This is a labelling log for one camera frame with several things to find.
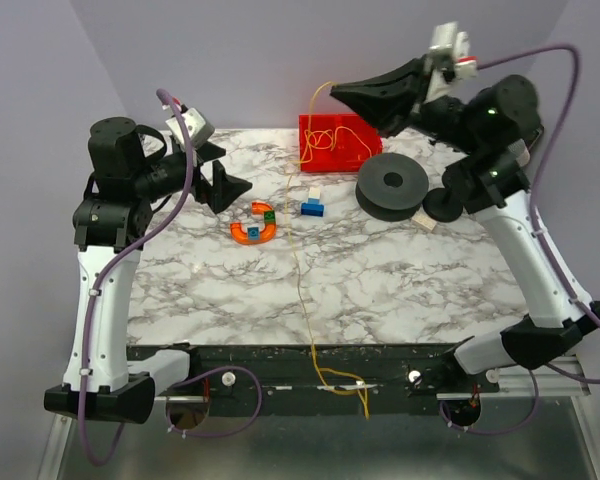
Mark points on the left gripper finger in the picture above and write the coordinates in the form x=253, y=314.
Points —
x=209, y=151
x=225, y=189

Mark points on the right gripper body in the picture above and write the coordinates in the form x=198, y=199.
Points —
x=421, y=93

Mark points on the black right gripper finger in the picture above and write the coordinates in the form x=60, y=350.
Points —
x=387, y=118
x=399, y=87

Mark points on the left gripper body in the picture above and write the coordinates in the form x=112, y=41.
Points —
x=206, y=175

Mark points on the dark grey perforated spool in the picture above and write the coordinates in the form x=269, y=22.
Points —
x=391, y=187

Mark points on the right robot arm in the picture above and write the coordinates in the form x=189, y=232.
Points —
x=488, y=183

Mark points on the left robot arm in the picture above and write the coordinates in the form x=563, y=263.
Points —
x=108, y=380

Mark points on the orange curved toy track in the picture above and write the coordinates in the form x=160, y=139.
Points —
x=253, y=235

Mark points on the red plastic bin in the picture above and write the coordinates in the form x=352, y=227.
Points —
x=335, y=143

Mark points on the black microphone stand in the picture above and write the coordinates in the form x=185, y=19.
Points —
x=440, y=205

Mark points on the blue and white brick stack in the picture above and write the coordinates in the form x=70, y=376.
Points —
x=313, y=205

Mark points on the cream toy brick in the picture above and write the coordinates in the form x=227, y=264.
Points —
x=424, y=222

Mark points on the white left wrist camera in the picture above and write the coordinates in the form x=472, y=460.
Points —
x=198, y=128

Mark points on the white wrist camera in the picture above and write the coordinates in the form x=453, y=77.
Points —
x=198, y=128
x=450, y=47

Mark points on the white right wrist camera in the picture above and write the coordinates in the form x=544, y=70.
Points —
x=450, y=47

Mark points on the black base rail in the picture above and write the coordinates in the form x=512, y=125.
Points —
x=300, y=380

